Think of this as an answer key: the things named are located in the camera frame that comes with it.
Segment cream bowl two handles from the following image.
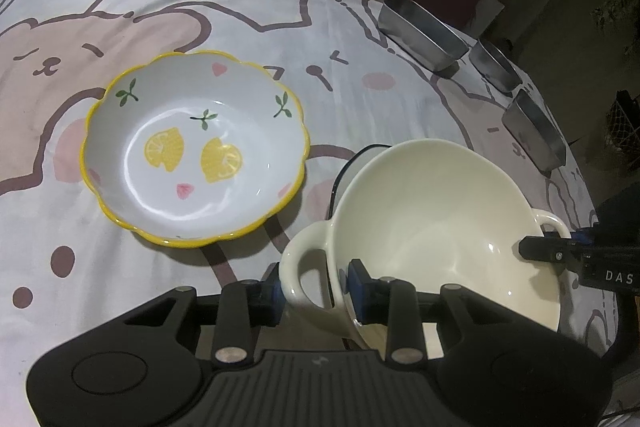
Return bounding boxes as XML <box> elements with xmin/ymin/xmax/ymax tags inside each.
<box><xmin>279</xmin><ymin>138</ymin><xmax>572</xmax><ymax>350</ymax></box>

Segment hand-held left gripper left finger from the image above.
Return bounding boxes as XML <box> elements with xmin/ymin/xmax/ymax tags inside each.
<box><xmin>100</xmin><ymin>263</ymin><xmax>289</xmax><ymax>367</ymax></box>

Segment rectangular steel tray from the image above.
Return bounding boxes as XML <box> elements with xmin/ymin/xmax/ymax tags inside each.
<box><xmin>377</xmin><ymin>0</ymin><xmax>471</xmax><ymax>74</ymax></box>
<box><xmin>501</xmin><ymin>88</ymin><xmax>569</xmax><ymax>172</ymax></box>

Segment black net basket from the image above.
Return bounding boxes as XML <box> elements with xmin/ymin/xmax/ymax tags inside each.
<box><xmin>604</xmin><ymin>91</ymin><xmax>640</xmax><ymax>170</ymax></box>

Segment round steel bowl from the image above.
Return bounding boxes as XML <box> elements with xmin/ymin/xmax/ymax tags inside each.
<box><xmin>468</xmin><ymin>39</ymin><xmax>524</xmax><ymax>94</ymax></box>

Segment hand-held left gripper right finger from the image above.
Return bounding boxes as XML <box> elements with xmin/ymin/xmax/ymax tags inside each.
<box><xmin>347</xmin><ymin>259</ymin><xmax>551</xmax><ymax>367</ymax></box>

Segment yellow rim lemon print bowl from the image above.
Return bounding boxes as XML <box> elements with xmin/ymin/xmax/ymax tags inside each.
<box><xmin>81</xmin><ymin>50</ymin><xmax>312</xmax><ymax>249</ymax></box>

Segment bear print tablecloth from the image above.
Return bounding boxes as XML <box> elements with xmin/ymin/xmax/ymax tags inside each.
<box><xmin>0</xmin><ymin>0</ymin><xmax>616</xmax><ymax>427</ymax></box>

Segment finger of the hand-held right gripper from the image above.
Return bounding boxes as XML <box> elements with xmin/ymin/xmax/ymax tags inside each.
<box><xmin>542</xmin><ymin>229</ymin><xmax>599</xmax><ymax>242</ymax></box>
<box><xmin>518</xmin><ymin>235</ymin><xmax>594</xmax><ymax>264</ymax></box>

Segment white plate black rim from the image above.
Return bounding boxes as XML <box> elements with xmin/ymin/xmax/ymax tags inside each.
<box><xmin>329</xmin><ymin>143</ymin><xmax>396</xmax><ymax>228</ymax></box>

